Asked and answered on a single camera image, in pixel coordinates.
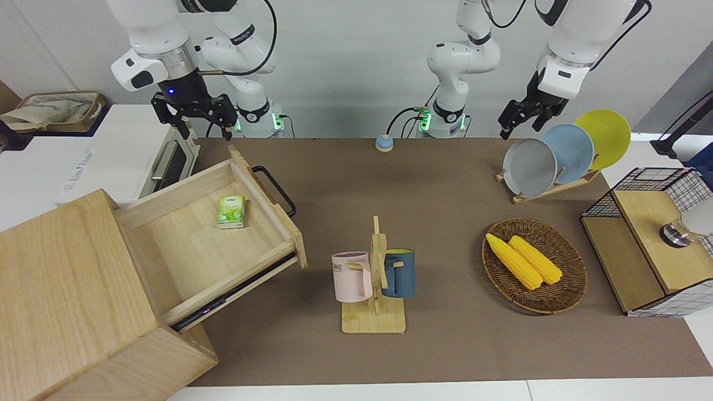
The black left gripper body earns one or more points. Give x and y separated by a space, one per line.
537 103

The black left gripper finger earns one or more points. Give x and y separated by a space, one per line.
506 127
539 123

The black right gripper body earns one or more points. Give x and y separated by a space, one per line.
195 106

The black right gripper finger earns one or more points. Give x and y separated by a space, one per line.
161 114
228 131

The wooden cabinet drawer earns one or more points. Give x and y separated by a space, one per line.
189 245

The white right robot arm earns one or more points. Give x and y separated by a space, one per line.
150 28

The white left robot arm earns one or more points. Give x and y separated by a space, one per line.
585 28

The light blue plate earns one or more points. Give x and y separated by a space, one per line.
574 150

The grey plate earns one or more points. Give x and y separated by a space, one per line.
528 167

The white toaster oven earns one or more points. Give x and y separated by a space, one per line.
117 156

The wooden plate rack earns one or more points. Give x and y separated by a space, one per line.
548 192

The yellow plate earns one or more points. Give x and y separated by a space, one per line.
610 133

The green tissue pack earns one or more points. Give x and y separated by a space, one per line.
231 211

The beige cloth bag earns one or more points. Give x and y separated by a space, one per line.
50 111

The small blue round button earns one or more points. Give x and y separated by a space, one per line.
384 143

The yellow corn cob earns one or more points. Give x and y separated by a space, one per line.
537 259
512 262

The black stand pole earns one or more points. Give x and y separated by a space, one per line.
688 120

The blue box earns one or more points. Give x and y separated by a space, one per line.
703 159

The round wicker basket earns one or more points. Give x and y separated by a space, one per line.
557 298

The silver round metal knob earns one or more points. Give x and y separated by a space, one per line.
675 234

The dark blue mug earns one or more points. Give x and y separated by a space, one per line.
402 275

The pink mug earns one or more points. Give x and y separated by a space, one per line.
348 278

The light wooden cabinet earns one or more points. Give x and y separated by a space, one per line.
55 278

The wooden mug rack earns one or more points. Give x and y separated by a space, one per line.
373 320

